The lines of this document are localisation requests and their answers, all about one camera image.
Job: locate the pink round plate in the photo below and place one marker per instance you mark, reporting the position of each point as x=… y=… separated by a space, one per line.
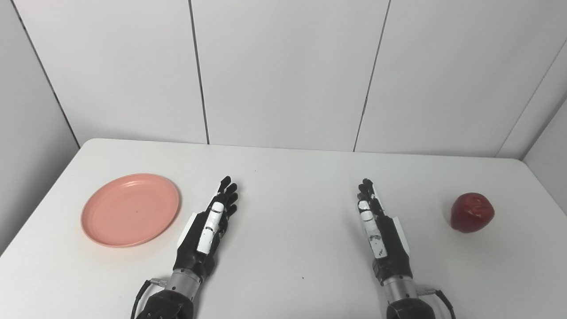
x=130 y=210

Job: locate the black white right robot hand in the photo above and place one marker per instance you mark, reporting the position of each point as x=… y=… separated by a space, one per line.
x=392 y=248

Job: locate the red apple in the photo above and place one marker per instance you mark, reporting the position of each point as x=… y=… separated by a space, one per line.
x=471 y=213

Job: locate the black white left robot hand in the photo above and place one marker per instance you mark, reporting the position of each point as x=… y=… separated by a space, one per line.
x=199 y=252

